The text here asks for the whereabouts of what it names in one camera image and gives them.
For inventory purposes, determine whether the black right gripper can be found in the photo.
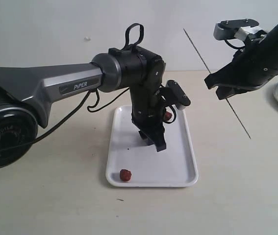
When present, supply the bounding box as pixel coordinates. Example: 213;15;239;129
204;34;278;100

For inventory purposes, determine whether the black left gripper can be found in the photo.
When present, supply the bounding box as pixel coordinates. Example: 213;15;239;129
129;80;166;152

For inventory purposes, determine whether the red meat chunk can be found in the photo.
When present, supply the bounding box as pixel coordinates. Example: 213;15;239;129
119;169;132;182
164;111;172;121

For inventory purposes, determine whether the thin metal skewer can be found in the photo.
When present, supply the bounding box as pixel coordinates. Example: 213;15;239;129
183;28;252;140

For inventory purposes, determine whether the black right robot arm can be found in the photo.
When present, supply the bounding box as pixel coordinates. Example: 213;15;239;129
204;19;278;100

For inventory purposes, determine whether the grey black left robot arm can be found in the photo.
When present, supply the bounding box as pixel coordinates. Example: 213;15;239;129
0;46;166;168

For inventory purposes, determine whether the white rectangular plastic tray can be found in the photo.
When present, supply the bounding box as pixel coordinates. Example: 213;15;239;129
105;105;199;188

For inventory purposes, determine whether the black right camera cable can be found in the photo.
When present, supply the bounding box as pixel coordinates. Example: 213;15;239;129
224;36;250;51

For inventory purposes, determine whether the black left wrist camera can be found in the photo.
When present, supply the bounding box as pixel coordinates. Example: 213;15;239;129
160;80;191;110

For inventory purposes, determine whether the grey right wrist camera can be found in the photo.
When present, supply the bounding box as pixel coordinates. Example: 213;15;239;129
213;19;268;41

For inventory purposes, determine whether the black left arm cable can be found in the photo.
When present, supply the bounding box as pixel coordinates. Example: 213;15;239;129
0;23;177;157

